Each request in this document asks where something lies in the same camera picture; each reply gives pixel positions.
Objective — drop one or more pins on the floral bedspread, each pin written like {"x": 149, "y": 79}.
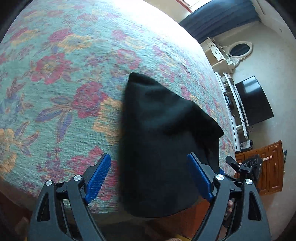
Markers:
{"x": 64, "y": 67}

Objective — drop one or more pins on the black flat television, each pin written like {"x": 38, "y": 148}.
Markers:
{"x": 254, "y": 101}

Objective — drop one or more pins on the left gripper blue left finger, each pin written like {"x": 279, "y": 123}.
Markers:
{"x": 94, "y": 177}

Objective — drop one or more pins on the black pants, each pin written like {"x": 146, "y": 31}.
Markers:
{"x": 158, "y": 130}

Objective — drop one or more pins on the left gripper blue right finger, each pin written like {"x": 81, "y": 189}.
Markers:
{"x": 202, "y": 175}

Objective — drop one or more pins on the person's right hand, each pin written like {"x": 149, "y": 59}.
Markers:
{"x": 229, "y": 208}

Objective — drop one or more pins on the white tv stand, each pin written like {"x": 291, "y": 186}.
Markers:
{"x": 237, "y": 116}

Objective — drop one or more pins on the white vanity dresser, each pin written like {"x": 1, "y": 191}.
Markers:
{"x": 217, "y": 57}

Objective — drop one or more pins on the brown wooden cabinet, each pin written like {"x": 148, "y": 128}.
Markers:
{"x": 272, "y": 171}

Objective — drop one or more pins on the oval vanity mirror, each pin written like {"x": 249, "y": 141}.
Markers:
{"x": 238, "y": 51}

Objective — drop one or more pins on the dark blue right curtain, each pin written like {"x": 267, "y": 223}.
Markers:
{"x": 219, "y": 16}

